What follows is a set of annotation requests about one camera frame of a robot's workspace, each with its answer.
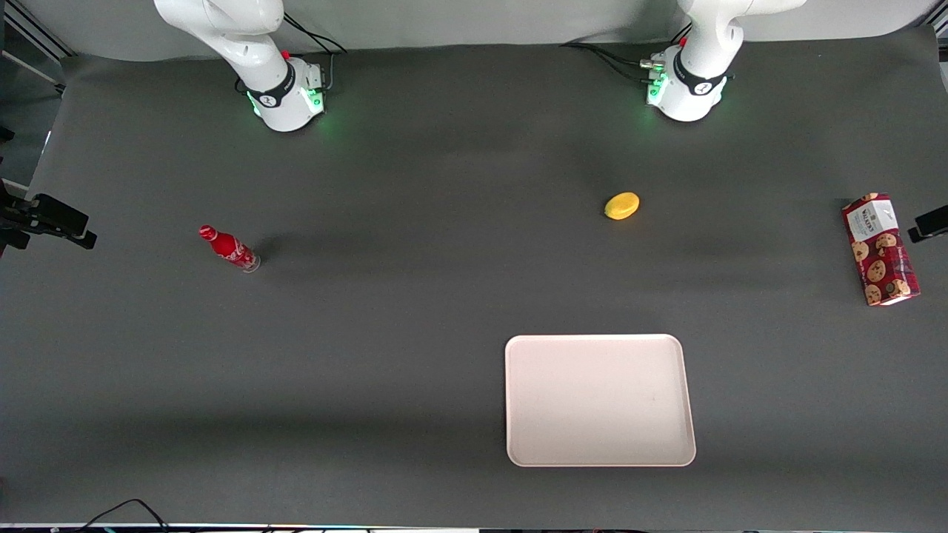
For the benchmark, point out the red cookie box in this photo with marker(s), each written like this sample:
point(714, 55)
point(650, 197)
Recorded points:
point(881, 255)

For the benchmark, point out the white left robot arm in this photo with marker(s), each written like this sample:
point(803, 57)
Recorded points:
point(703, 44)

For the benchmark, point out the white rectangular tray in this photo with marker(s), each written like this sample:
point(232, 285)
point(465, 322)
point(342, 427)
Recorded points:
point(598, 400)

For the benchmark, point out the dark grey table cover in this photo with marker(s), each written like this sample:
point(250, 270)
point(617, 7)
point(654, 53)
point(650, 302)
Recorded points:
point(415, 311)

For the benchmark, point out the yellow lemon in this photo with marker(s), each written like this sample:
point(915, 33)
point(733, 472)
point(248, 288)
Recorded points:
point(621, 206)

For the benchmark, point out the red cola bottle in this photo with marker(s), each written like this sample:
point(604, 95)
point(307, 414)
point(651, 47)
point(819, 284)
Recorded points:
point(228, 247)

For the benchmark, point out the small black side device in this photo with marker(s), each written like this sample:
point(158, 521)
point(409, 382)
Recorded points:
point(932, 222)

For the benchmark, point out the black clamp-mounted camera device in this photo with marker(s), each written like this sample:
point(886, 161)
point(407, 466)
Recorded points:
point(52, 216)

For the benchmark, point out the aluminium frame profile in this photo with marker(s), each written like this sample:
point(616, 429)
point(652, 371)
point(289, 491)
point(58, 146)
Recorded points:
point(37, 29)

